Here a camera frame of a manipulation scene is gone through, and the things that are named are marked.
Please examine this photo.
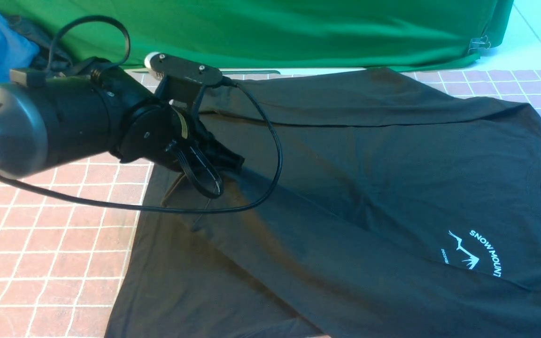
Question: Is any green backdrop cloth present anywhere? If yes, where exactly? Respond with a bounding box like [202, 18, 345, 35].
[0, 0, 513, 71]

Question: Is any black camera cable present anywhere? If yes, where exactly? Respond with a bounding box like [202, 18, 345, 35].
[0, 15, 284, 215]

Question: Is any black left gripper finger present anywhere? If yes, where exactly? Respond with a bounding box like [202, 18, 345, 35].
[205, 133, 245, 172]

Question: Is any metal binder clip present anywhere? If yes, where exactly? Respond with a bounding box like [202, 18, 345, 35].
[467, 36, 491, 55]

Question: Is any pink checkered tablecloth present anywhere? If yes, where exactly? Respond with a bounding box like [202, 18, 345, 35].
[0, 70, 541, 338]

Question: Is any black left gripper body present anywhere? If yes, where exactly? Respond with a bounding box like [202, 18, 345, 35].
[119, 104, 213, 172]

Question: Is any dark gray long-sleeve top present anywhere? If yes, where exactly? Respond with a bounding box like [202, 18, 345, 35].
[104, 70, 541, 338]

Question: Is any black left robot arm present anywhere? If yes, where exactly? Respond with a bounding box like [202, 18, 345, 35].
[0, 54, 244, 179]

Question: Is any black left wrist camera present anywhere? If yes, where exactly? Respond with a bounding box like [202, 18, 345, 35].
[144, 52, 231, 114]

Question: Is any dark gray crumpled garment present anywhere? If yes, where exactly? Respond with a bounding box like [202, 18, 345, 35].
[4, 15, 73, 71]

